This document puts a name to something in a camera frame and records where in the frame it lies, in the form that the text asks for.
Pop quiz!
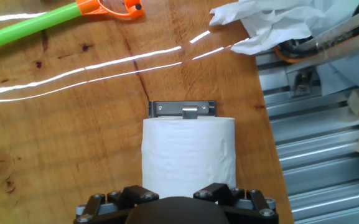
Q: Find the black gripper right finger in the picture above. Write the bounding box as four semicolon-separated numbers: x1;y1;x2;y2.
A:
193;182;279;224

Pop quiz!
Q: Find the aluminium frame bar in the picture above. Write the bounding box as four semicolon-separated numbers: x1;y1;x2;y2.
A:
286;2;359;74

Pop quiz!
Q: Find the wooden board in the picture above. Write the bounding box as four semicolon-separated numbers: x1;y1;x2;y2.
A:
0;0;295;224

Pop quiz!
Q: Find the metal corner bracket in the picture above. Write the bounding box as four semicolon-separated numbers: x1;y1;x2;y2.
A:
291;70;317;97

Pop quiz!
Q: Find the white toilet paper roll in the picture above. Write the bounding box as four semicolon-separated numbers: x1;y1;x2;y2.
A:
141;116;237;200

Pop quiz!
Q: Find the steel paper roll holder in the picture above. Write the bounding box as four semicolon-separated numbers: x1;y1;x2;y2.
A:
147;100;217;121

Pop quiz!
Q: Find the white paper sheet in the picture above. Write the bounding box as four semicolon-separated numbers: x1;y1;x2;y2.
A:
315;54;359;96

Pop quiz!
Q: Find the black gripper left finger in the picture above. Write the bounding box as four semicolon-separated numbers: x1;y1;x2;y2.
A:
73;185;160;224

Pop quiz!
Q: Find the crumpled white tissue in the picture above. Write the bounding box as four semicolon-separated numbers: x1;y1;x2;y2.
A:
209;0;359;56

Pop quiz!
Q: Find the orange fly swatter green handle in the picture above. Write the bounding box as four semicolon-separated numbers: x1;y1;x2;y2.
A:
0;0;146;54

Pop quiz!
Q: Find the orange cable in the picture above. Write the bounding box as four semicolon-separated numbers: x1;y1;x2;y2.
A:
274;45;304;65

